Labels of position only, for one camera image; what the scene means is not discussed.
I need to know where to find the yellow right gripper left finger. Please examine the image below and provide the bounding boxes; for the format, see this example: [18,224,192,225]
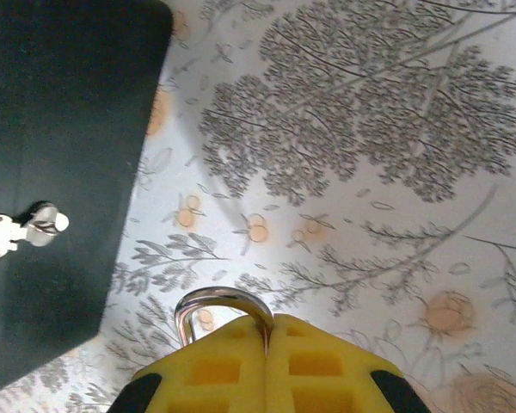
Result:
[111,316,269,413]

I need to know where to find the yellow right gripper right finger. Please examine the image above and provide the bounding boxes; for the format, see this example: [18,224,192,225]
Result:
[265,313,431,413]

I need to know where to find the small brass padlock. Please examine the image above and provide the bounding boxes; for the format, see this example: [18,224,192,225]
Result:
[174,286,277,358]

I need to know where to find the silver metal hasp latch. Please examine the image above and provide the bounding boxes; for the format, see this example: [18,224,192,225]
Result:
[0,200,71,260]

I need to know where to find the starry night painted tin box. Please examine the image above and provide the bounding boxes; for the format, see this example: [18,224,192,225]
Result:
[0,0,174,399]

